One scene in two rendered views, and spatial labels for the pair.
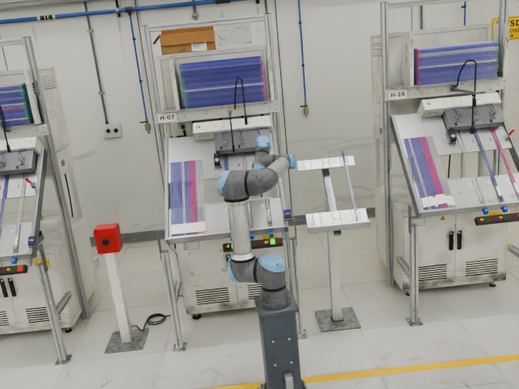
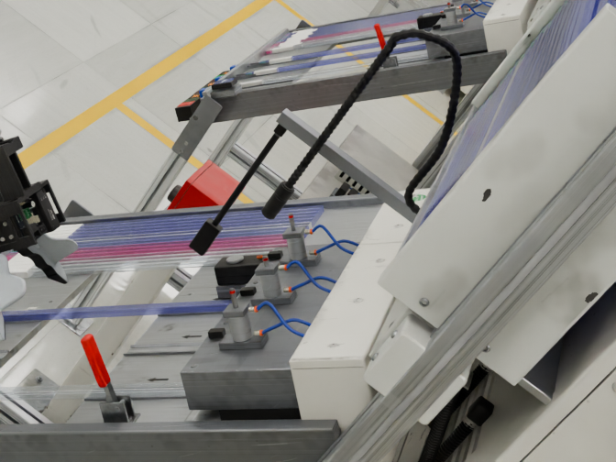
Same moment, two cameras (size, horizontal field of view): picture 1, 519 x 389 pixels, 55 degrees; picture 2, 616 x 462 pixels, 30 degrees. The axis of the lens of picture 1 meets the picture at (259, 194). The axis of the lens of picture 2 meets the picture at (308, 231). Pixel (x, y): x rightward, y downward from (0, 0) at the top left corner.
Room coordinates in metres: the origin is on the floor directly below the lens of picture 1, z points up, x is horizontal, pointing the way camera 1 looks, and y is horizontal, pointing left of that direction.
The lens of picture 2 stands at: (3.02, -1.09, 1.89)
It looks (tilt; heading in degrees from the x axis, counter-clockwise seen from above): 28 degrees down; 90
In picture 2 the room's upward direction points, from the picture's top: 37 degrees clockwise
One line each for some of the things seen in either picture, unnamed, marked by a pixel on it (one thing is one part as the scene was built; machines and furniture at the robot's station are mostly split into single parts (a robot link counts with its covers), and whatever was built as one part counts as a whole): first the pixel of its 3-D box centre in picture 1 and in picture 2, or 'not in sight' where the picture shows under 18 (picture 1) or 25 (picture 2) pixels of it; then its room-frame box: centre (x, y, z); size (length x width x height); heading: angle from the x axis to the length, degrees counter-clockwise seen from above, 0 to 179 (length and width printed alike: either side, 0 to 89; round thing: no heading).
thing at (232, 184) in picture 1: (240, 227); not in sight; (2.16, 0.10, 0.92); 0.15 x 0.12 x 0.55; 71
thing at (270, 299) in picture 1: (274, 292); not in sight; (2.11, -0.02, 0.60); 0.15 x 0.15 x 0.10
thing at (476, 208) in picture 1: (449, 196); not in sight; (3.13, -1.25, 0.65); 1.01 x 0.73 x 1.29; 1
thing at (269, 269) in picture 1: (270, 270); not in sight; (2.12, -0.02, 0.72); 0.13 x 0.12 x 0.14; 71
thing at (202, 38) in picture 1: (202, 35); not in sight; (3.46, 0.27, 1.82); 0.68 x 0.30 x 0.20; 91
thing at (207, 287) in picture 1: (235, 255); not in sight; (3.29, 0.22, 0.31); 0.70 x 0.65 x 0.62; 91
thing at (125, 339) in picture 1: (117, 285); (127, 313); (2.81, 0.93, 0.39); 0.24 x 0.24 x 0.78; 1
